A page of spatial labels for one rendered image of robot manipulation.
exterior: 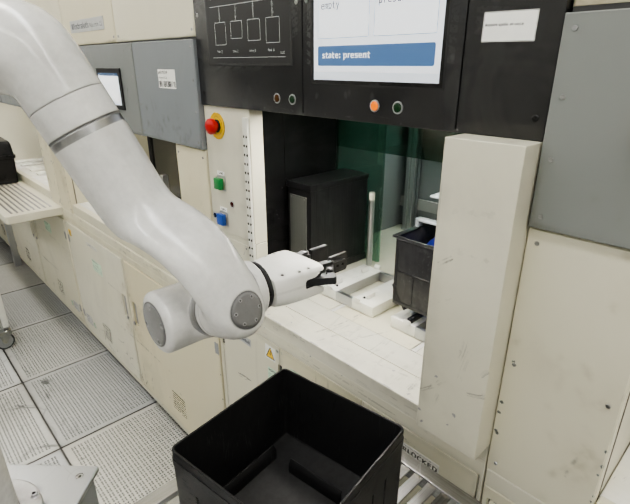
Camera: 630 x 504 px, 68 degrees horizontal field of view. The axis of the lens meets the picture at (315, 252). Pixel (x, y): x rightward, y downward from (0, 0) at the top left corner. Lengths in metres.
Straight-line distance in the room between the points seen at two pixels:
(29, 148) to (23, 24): 3.50
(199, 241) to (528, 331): 0.51
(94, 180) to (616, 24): 0.62
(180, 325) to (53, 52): 0.33
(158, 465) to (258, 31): 1.68
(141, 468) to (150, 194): 1.68
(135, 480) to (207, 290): 1.64
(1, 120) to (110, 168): 3.47
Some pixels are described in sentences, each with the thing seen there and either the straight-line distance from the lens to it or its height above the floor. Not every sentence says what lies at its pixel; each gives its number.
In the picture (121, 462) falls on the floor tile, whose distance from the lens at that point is 2.23.
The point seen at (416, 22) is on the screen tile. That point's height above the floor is 1.56.
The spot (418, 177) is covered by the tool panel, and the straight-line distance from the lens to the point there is 1.90.
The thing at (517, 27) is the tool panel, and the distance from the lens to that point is 0.74.
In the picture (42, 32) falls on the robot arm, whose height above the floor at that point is 1.53.
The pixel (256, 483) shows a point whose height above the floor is 0.77.
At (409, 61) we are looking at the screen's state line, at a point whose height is 1.50.
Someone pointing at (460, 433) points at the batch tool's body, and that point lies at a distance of 0.90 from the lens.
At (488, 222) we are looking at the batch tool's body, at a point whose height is 1.29.
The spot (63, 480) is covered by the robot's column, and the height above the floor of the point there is 0.76.
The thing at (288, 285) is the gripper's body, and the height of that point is 1.20.
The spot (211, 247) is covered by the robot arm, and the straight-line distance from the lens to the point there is 0.56.
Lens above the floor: 1.50
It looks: 22 degrees down
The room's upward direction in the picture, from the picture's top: straight up
